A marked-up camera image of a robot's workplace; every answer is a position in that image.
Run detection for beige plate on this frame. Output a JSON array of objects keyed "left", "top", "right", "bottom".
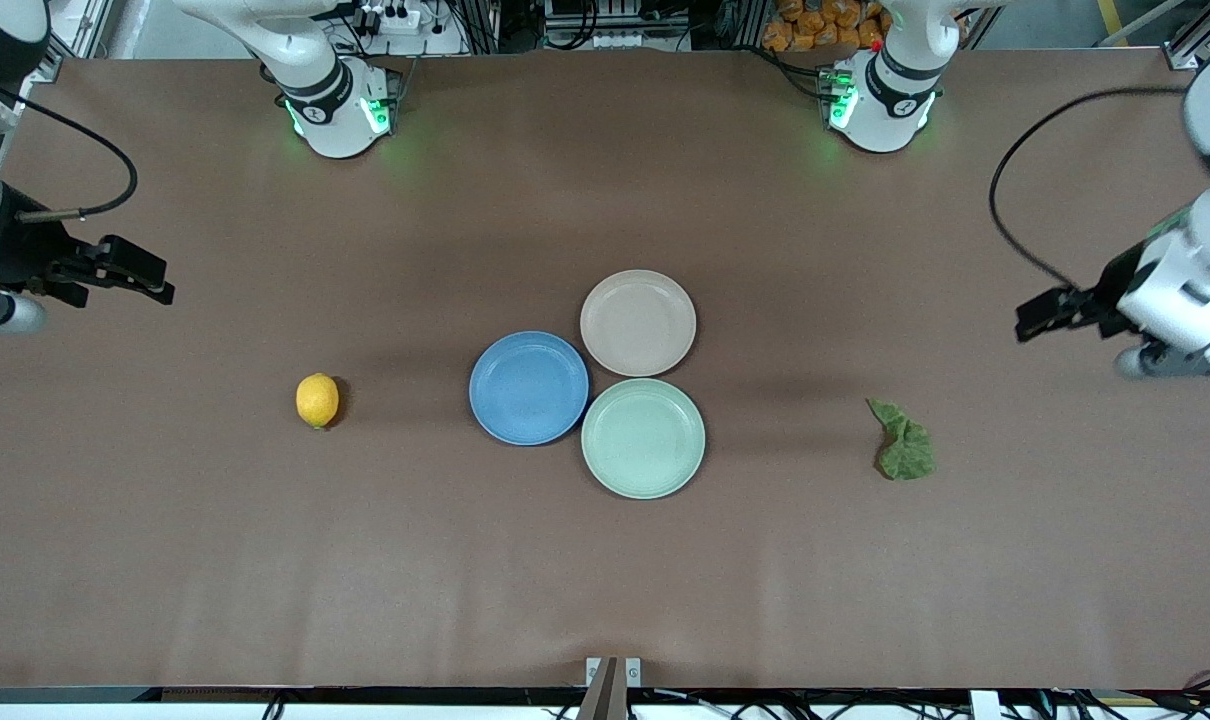
[{"left": 579, "top": 269, "right": 698, "bottom": 378}]

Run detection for white power strip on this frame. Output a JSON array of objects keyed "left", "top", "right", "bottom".
[{"left": 350, "top": 0, "right": 428, "bottom": 34}]

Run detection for brown table cover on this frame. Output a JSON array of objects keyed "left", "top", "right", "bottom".
[{"left": 0, "top": 48, "right": 1210, "bottom": 693}]

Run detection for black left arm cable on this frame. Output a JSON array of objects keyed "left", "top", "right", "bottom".
[{"left": 988, "top": 87, "right": 1192, "bottom": 292}]

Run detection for yellow lemon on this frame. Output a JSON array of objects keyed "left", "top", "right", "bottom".
[{"left": 296, "top": 372, "right": 341, "bottom": 432}]

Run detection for green lettuce leaf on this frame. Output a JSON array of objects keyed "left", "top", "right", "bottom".
[{"left": 867, "top": 398, "right": 937, "bottom": 482}]

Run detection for bag of orange items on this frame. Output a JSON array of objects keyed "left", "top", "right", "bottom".
[{"left": 762, "top": 0, "right": 892, "bottom": 54}]

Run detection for grey mounting bar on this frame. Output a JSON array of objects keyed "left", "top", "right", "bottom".
[{"left": 575, "top": 657, "right": 622, "bottom": 720}]

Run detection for blue plate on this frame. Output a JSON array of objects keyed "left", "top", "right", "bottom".
[{"left": 468, "top": 330, "right": 591, "bottom": 447}]

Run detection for mint green plate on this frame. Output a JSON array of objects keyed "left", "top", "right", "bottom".
[{"left": 580, "top": 377, "right": 707, "bottom": 500}]

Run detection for silver metal bracket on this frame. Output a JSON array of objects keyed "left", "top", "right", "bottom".
[{"left": 585, "top": 656, "right": 644, "bottom": 690}]

